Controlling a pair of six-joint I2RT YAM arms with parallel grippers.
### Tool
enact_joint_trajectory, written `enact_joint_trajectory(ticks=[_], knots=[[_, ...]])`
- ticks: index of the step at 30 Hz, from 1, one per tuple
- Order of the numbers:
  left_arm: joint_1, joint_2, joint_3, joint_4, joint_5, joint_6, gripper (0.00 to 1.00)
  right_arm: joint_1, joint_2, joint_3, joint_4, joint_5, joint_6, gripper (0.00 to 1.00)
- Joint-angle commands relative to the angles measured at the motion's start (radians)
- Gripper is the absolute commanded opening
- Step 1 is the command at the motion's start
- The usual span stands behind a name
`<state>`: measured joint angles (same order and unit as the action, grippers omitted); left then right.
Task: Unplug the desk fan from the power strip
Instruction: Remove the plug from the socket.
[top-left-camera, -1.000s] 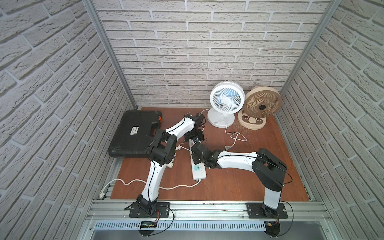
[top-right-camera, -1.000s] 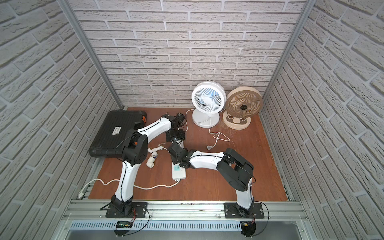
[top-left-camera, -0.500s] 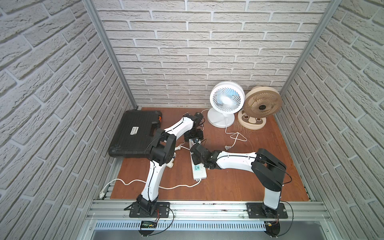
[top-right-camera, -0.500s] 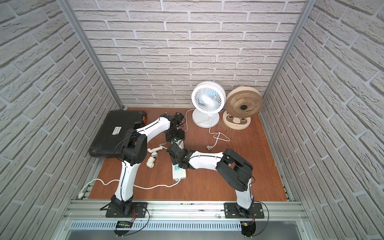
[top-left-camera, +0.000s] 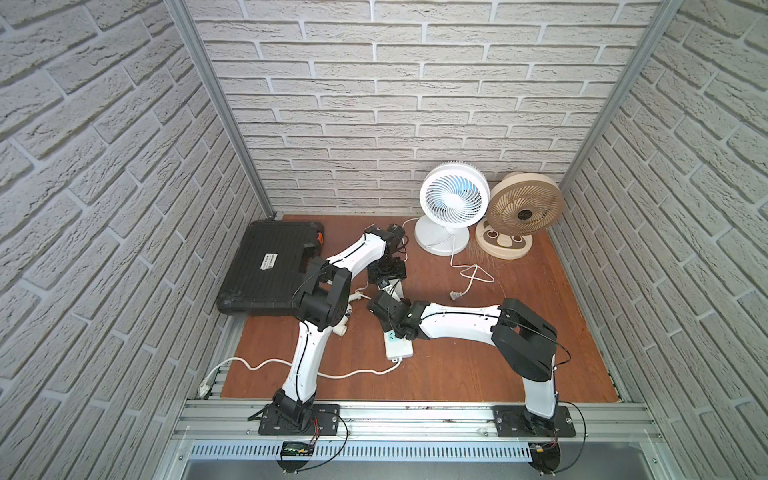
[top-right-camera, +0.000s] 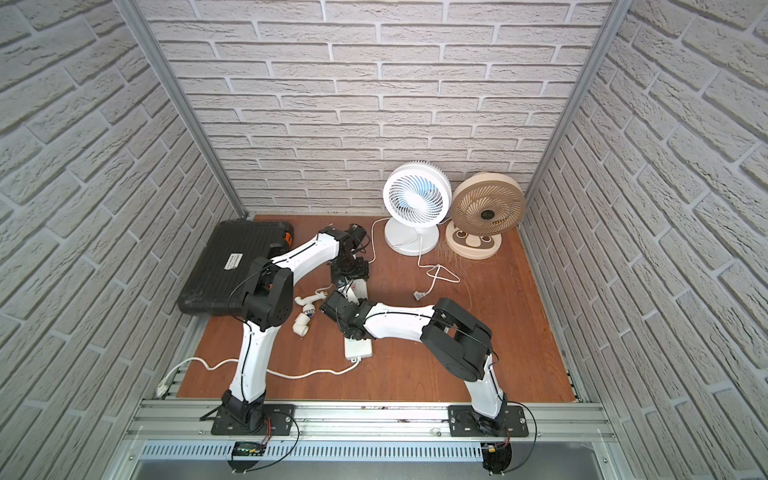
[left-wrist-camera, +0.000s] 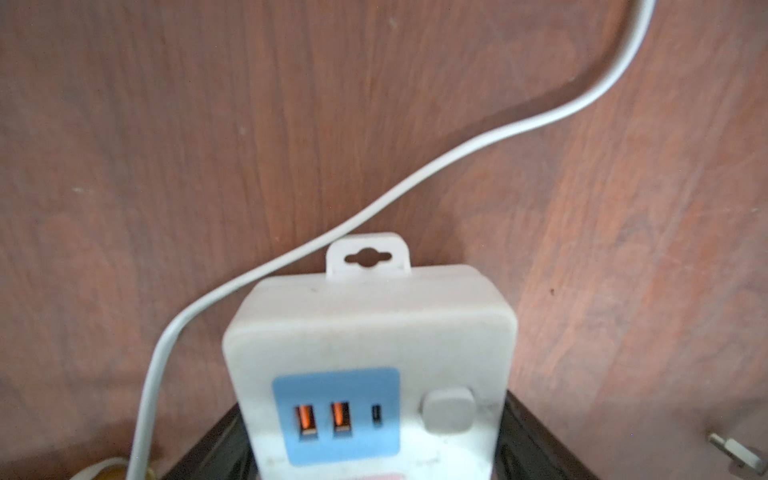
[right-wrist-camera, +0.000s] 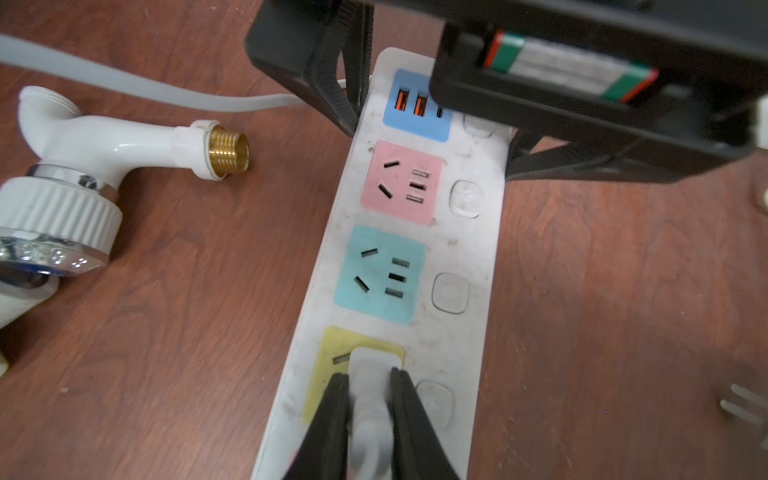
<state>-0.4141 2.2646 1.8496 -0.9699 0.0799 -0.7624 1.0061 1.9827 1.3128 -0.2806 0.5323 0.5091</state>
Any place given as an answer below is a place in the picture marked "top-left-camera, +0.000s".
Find white power strip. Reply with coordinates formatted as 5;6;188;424
381;279;415;362

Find black plastic tool case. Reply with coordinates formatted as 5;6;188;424
216;220;324;316

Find left small controller board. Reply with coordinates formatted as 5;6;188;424
280;441;315;459

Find white desk fan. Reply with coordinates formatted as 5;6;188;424
414;162;490;256

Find white fan cable with plug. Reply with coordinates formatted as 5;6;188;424
400;217;496;300

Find right round black connector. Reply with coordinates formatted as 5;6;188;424
529;443;561;475

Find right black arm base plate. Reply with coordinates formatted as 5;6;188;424
492;405;576;439

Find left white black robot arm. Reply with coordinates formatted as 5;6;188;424
273;224;406;429

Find white power strip cord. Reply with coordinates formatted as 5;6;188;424
198;355;403;398

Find beige bear desk fan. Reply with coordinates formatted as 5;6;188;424
475;172;565;260

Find aluminium front rail frame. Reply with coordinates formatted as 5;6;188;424
153;398;682;479

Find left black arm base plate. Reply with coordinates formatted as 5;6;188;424
258;403;340;437

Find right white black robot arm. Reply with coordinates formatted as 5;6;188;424
367;291;560;422

